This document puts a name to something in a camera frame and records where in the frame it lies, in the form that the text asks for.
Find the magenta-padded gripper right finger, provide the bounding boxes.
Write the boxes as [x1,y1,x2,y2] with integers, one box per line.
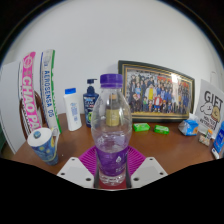
[125,145,169,189]

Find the beige snack packet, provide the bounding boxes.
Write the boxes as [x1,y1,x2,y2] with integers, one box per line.
[198,128,214,147]

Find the blue patterned paper cup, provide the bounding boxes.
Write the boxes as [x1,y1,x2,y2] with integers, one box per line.
[26,127,60,167]

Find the white printed paper bag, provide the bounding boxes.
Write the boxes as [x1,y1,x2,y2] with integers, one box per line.
[194,78,224,134]

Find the white blue-capped lotion bottle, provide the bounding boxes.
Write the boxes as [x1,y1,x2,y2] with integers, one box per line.
[63,87,83,132]

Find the dark blue pump bottle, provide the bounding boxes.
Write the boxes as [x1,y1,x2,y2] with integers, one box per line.
[82,78,100,128]

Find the framed group photo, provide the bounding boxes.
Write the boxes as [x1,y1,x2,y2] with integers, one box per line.
[117,59,196,123]

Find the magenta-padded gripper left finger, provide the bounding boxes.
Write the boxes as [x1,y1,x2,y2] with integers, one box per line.
[57,145,100,189]

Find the white blue shuttlecock tube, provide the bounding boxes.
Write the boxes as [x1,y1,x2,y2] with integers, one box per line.
[39,49,63,134]

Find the blue detergent bottle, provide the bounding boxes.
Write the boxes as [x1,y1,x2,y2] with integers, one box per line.
[212,120,224,158]

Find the clear purple-capped water bottle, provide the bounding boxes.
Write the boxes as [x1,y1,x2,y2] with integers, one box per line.
[90,73,134,186]

